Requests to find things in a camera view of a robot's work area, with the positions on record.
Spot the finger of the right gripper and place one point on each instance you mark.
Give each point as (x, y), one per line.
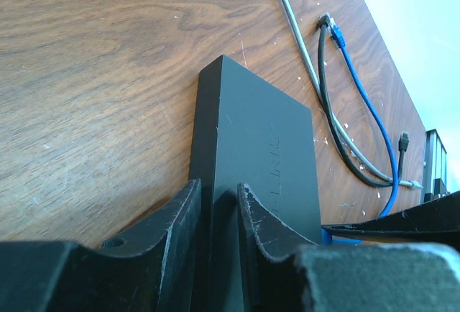
(435, 221)

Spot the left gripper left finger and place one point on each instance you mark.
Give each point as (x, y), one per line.
(147, 267)

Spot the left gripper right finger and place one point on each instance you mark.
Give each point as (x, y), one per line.
(283, 271)

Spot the black network switch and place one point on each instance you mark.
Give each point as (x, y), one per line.
(246, 131)

